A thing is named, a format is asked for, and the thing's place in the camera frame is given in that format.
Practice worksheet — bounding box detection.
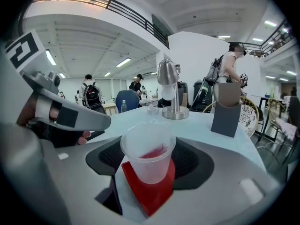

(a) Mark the translucent plastic cup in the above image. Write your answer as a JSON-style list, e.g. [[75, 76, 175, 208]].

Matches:
[[120, 123, 177, 185]]

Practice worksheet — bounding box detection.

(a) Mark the rattan chair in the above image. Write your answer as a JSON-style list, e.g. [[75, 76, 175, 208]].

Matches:
[[202, 95, 264, 138]]

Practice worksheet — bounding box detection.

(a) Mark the black balcony railing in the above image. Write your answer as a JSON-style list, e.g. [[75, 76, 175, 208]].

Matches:
[[35, 0, 170, 49]]

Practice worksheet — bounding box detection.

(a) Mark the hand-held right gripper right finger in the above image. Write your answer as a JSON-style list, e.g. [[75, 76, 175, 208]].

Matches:
[[145, 137, 284, 225]]

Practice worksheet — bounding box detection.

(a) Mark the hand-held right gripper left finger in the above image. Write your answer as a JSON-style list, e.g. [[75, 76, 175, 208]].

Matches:
[[1, 122, 141, 225]]

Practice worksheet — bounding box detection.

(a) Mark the pink cloth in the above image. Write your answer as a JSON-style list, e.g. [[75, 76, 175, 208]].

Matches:
[[274, 116, 300, 142]]

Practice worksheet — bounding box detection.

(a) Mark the table with light blue tablecloth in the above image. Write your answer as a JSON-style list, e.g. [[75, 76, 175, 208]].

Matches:
[[86, 105, 268, 221]]

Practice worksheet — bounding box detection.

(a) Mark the person's left hand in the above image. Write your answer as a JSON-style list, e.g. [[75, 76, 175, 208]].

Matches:
[[16, 93, 91, 148]]

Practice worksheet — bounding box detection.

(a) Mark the silver desk lamp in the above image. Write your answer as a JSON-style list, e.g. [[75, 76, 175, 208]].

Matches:
[[157, 59, 190, 120]]

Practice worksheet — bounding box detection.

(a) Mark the blue chair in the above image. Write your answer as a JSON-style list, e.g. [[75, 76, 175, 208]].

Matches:
[[115, 90, 141, 114]]

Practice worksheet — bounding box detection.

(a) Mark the grey pen holder box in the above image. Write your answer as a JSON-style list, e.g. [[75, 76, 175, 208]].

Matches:
[[210, 82, 242, 138]]

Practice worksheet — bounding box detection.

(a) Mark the floral seat cushion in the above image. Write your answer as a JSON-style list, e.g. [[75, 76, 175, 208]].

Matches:
[[238, 104, 256, 137]]

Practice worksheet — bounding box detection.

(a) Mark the red tray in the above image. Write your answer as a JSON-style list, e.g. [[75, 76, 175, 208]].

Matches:
[[121, 158, 176, 217]]

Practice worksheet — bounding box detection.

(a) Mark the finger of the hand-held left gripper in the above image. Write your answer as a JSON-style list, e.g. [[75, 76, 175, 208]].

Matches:
[[56, 103, 111, 131]]

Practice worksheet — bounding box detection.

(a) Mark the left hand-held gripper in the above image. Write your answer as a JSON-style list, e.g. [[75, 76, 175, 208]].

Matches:
[[3, 29, 65, 124]]

